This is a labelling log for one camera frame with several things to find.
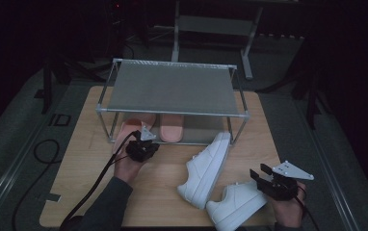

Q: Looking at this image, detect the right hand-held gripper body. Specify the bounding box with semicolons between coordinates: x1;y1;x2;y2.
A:
259;160;315;202

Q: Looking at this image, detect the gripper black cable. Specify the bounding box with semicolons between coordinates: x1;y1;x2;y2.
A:
59;129;142;231
296;184;321;231

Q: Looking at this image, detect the black floor cable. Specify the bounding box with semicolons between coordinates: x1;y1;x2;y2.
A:
11;139;62;231

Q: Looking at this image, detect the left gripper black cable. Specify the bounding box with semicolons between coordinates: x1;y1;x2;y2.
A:
59;129;142;231

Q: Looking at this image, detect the grey tape piece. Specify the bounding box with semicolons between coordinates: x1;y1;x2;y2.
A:
44;192;62;203

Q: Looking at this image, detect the white sneaker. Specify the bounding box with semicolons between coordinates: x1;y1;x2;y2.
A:
176;131;232;211
205;179;269;231

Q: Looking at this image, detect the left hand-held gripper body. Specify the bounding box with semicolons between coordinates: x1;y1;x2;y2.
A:
125;125;161;164

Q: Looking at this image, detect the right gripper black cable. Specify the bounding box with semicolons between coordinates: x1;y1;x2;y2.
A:
296;184;321;231

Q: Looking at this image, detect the black tripod stand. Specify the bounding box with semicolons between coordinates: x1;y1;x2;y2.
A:
254;32;334;131
33;52;107;116

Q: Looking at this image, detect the white metal stand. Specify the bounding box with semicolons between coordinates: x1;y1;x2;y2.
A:
154;0;265;81

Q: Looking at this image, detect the grey metal shoe rack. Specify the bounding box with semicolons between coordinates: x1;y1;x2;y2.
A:
95;58;250;148

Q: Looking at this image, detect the dark equipment with red light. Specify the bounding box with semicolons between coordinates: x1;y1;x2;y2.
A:
101;0;135;61

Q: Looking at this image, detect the person's left hand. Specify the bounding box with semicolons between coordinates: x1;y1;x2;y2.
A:
113;149;150;185

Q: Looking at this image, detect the person's right hand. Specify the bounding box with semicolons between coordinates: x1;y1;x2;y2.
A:
270;181;308;228

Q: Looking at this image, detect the pink slipper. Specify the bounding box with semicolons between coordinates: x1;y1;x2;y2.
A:
111;113;157;155
158;114;185;143

